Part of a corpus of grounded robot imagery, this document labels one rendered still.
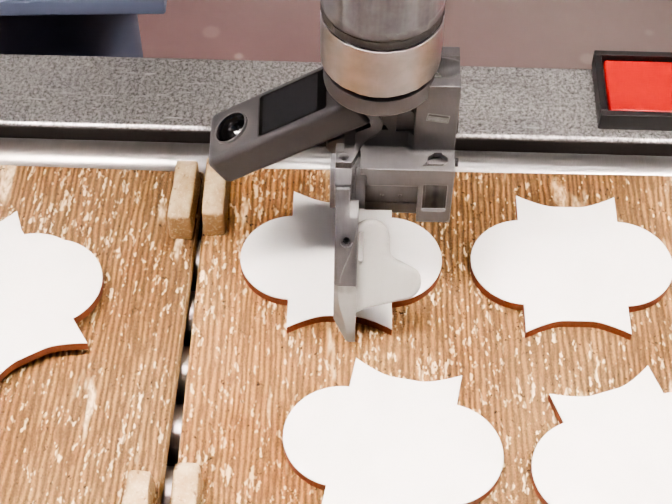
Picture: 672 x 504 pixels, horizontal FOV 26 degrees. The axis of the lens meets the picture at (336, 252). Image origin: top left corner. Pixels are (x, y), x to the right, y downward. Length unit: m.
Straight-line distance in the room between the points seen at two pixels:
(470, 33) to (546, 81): 1.39
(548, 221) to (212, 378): 0.28
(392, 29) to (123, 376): 0.33
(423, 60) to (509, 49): 1.73
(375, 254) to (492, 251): 0.12
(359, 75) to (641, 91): 0.40
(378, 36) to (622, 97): 0.40
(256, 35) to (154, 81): 1.39
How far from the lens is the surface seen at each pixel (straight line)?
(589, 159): 1.18
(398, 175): 0.94
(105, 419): 1.01
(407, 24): 0.85
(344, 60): 0.88
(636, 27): 2.68
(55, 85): 1.25
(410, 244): 1.07
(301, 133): 0.94
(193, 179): 1.10
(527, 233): 1.09
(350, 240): 0.96
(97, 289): 1.05
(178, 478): 0.95
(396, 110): 0.90
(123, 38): 1.55
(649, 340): 1.05
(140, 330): 1.05
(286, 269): 1.06
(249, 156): 0.96
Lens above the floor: 1.78
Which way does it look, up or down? 51 degrees down
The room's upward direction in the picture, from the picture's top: straight up
